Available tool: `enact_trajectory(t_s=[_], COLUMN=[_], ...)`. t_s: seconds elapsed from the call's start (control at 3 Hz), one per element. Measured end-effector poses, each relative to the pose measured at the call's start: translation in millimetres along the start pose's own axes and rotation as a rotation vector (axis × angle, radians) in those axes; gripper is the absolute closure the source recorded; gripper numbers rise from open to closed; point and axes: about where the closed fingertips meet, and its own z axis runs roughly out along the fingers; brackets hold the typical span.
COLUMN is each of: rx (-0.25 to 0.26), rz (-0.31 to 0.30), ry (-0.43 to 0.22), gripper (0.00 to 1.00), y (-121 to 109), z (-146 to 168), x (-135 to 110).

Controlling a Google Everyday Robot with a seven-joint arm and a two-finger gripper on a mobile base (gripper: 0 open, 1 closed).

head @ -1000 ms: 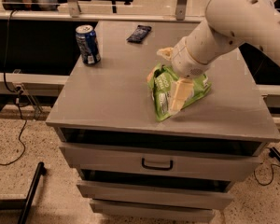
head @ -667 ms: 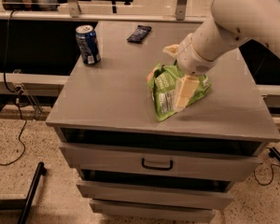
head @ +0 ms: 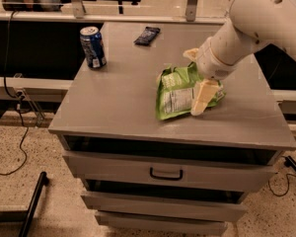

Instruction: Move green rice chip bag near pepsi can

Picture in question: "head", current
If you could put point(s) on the blue pepsi can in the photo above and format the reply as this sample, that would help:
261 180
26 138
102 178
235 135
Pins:
93 46

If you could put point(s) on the black metal leg right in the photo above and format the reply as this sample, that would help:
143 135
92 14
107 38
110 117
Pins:
290 162

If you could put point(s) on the green rice chip bag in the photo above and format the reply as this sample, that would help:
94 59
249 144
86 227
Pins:
174 93

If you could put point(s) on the grey drawer cabinet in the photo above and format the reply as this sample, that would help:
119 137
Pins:
112 110

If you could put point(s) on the black drawer handle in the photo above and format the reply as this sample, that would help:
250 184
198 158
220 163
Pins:
164 176

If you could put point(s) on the metal railing bracket middle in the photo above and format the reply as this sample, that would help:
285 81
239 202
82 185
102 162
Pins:
190 10

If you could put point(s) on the middle grey drawer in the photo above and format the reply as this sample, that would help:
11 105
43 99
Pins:
167 207

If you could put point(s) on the black metal leg left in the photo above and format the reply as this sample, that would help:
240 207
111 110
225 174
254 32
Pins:
41 182

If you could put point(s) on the dark blue snack bar wrapper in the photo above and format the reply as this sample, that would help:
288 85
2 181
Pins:
147 36

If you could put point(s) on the metal railing bracket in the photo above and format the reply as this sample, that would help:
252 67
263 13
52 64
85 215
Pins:
78 8
190 10

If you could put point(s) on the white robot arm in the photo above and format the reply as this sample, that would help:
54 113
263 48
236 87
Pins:
250 26

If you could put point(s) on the top grey drawer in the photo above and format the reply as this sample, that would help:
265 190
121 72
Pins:
167 171

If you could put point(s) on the bottom grey drawer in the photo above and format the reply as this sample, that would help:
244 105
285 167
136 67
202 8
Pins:
159 223

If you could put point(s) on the black metal leg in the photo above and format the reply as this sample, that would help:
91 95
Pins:
290 162
41 182

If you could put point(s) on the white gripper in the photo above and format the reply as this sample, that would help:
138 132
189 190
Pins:
209 63

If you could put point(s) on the grey drawer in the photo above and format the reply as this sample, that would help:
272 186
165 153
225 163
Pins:
167 207
167 171
159 223

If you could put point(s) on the metal railing bracket left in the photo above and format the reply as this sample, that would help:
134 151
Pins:
78 8

